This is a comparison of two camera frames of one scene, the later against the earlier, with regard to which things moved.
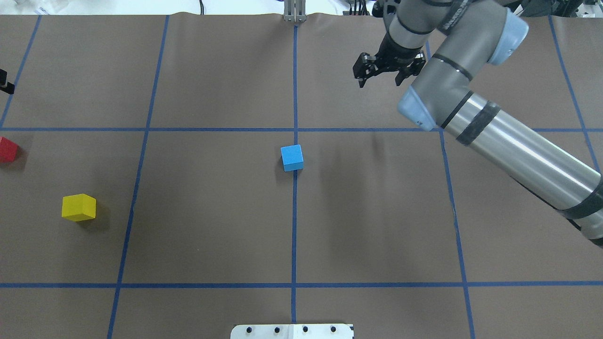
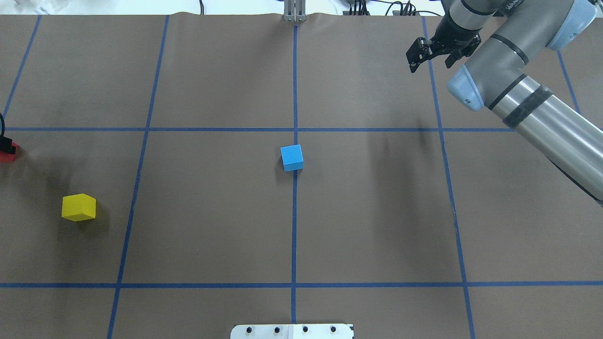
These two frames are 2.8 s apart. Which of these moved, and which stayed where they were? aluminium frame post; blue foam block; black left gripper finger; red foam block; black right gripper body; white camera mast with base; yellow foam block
Moved: black right gripper body; black left gripper finger
Stayed: aluminium frame post; red foam block; yellow foam block; blue foam block; white camera mast with base
